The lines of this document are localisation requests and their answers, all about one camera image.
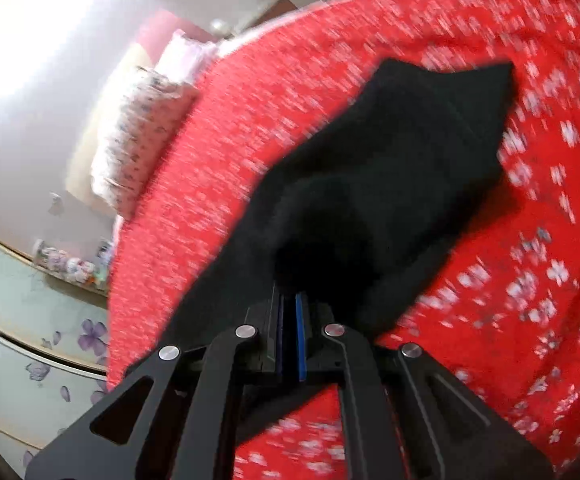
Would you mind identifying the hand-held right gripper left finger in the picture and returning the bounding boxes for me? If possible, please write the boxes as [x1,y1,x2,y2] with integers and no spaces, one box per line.
[24,282,287,480]

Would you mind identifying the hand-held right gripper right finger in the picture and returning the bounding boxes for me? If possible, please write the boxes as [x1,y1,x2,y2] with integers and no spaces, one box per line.
[295,292,556,480]

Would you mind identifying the black pants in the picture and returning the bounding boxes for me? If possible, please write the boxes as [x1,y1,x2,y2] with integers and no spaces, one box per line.
[124,58,517,447]

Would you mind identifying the red floral bedsheet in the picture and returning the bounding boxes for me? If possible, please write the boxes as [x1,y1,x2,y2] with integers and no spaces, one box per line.
[106,0,580,480]

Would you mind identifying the row of small figurines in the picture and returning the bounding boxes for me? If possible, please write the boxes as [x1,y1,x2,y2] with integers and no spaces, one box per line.
[32,239,113,291]

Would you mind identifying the floral patterned pillow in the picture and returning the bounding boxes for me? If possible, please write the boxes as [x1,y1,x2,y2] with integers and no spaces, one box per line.
[90,66,201,221]

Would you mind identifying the floral printed cabinet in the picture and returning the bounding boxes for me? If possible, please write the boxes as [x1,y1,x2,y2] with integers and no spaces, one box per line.
[0,222,113,480]

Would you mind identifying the pink pillow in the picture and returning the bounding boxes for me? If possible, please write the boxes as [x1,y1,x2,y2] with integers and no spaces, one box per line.
[156,29,217,86]

